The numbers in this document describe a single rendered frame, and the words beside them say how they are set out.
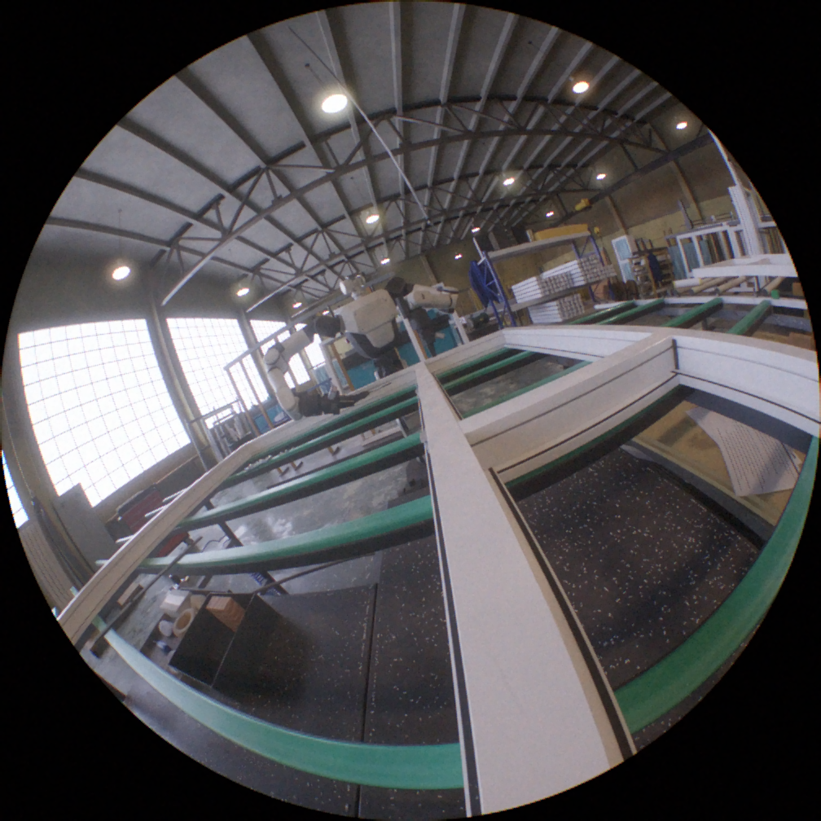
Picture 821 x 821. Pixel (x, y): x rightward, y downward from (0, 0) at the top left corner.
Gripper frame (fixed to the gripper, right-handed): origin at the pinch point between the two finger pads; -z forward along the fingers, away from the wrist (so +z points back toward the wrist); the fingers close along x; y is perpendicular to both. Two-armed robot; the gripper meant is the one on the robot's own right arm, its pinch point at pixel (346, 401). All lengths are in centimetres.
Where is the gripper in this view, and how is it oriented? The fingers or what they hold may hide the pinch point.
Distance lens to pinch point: 105.4
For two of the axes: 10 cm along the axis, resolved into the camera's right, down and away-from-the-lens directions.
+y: 0.2, 7.9, 6.1
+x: -1.6, -6.0, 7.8
